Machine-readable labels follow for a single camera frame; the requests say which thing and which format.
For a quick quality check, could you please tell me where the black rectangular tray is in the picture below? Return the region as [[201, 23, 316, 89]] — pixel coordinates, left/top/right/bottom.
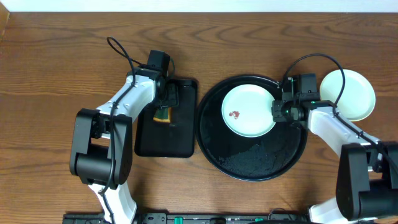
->
[[134, 79, 197, 158]]

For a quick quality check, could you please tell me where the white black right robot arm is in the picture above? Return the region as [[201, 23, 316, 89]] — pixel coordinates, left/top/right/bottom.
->
[[271, 74, 397, 223]]

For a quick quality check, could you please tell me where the mint plate small red stain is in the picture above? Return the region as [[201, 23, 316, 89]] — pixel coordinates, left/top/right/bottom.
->
[[320, 69, 376, 121]]

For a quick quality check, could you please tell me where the orange green scrub sponge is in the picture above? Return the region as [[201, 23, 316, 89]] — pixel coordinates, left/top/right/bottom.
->
[[153, 108, 172, 123]]

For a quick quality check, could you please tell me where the black round tray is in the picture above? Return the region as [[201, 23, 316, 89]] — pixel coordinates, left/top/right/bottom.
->
[[195, 75, 308, 181]]

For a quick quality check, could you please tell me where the mint plate large red stain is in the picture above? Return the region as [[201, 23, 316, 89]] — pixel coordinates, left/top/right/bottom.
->
[[221, 83, 277, 138]]

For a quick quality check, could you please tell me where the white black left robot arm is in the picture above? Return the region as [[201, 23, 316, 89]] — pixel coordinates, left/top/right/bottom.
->
[[70, 65, 177, 223]]

